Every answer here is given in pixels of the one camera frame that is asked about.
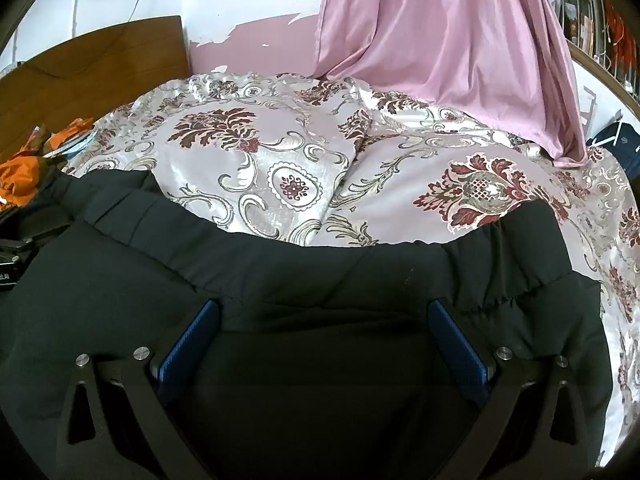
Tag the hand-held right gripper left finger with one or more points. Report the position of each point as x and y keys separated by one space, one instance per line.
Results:
x=187 y=347

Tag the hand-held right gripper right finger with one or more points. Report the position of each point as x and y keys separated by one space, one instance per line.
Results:
x=457 y=347

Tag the black padded jacket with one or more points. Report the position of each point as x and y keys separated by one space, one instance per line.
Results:
x=310 y=300

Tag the orange cloth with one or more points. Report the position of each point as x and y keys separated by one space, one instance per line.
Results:
x=22 y=175

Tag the colourful packets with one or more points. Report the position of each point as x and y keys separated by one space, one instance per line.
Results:
x=67 y=142

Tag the wooden headboard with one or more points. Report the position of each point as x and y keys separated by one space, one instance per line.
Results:
x=100 y=70

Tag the floral satin bedspread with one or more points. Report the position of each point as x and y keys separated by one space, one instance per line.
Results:
x=310 y=160

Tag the dark blue backpack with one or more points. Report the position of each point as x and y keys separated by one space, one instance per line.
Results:
x=617 y=145

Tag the pink curtain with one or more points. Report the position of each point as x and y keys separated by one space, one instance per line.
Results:
x=450 y=45

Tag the barred window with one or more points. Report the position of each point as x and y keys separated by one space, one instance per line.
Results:
x=600 y=15

